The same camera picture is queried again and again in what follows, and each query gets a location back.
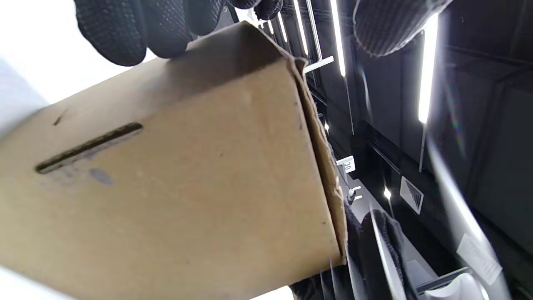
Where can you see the person's right hand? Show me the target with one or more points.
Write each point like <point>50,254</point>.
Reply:
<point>358,246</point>

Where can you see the person's left hand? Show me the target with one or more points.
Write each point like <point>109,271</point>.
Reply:
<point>125,29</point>

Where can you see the brown cardboard mailer box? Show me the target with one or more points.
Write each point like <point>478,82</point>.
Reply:
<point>187,187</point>

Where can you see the white ceiling vent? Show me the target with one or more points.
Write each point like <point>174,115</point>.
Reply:
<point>411,195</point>

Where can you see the small white hanging sign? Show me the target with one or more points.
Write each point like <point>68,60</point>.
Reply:
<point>346,164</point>

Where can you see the long ceiling light strip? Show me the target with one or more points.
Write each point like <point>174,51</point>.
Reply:
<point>428,71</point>
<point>300,27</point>
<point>338,37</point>

